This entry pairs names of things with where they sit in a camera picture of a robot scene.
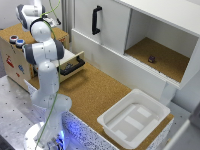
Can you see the wooden drawer box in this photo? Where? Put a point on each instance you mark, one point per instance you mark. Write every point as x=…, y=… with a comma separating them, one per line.
x=10, y=68

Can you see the white cabinet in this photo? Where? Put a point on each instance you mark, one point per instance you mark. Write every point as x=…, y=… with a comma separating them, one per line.
x=156, y=11

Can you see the red button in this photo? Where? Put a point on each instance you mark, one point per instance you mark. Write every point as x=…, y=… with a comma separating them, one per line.
x=13, y=38

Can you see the blue button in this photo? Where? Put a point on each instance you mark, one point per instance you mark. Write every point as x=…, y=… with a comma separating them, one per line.
x=20, y=42

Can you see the white sliding door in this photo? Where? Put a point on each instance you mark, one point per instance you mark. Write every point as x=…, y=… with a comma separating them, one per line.
x=113, y=23

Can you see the wooden drawer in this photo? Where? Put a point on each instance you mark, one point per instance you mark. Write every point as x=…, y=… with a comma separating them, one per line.
x=72, y=56

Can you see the white plastic box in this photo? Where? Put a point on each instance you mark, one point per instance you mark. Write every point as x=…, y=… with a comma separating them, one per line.
x=133, y=120

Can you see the purple block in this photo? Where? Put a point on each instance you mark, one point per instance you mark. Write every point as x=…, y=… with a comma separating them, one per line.
x=151, y=59

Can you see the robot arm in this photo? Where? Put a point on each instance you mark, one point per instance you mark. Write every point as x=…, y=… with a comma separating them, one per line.
x=46, y=76

